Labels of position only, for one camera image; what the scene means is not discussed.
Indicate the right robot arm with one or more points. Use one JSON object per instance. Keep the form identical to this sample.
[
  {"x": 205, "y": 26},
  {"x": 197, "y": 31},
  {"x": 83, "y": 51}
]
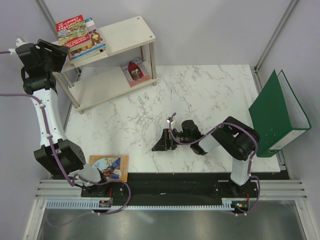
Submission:
[{"x": 238, "y": 139}]

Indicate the pink book on shelf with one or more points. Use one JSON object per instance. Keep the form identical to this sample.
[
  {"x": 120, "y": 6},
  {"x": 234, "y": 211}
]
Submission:
[{"x": 135, "y": 72}]

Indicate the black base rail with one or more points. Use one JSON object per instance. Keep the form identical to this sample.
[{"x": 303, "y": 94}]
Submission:
[{"x": 173, "y": 188}]

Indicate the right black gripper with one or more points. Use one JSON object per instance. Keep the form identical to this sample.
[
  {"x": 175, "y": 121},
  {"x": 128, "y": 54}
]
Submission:
[{"x": 165, "y": 143}]

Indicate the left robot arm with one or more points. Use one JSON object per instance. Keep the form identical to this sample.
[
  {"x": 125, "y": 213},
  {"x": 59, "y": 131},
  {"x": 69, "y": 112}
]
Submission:
[{"x": 58, "y": 155}]

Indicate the dog picture book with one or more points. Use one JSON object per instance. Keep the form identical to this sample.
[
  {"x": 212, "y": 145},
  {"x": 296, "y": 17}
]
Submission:
[{"x": 96, "y": 46}]

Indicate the aluminium frame post left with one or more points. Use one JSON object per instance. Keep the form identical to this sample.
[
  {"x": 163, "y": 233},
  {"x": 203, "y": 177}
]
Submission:
[{"x": 44, "y": 10}]

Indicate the white two-tier shelf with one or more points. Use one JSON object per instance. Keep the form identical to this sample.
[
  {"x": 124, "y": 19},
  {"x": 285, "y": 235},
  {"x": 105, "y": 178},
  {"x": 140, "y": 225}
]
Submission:
[{"x": 119, "y": 37}]

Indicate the red Treehouse book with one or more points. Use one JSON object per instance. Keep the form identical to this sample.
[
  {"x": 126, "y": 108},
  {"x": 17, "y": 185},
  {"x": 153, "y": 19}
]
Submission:
[{"x": 73, "y": 33}]

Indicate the aluminium frame post right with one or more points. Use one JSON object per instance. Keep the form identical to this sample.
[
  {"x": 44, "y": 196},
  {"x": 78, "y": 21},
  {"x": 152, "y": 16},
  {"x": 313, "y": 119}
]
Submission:
[{"x": 276, "y": 33}]

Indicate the aluminium frame post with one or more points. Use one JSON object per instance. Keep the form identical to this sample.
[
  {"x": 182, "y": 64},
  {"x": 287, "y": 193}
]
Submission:
[
  {"x": 44, "y": 10},
  {"x": 276, "y": 33}
]

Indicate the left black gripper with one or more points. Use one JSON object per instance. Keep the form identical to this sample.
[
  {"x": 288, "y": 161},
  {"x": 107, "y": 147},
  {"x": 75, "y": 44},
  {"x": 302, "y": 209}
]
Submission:
[{"x": 59, "y": 53}]

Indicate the white slotted cable duct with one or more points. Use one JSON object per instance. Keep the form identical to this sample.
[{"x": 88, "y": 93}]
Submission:
[{"x": 95, "y": 204}]

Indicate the orange illustrated book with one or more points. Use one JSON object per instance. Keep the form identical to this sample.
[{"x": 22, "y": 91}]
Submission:
[{"x": 113, "y": 167}]

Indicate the green lever arch binder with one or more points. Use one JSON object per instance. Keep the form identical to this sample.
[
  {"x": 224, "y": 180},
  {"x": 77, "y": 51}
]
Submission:
[{"x": 277, "y": 116}]

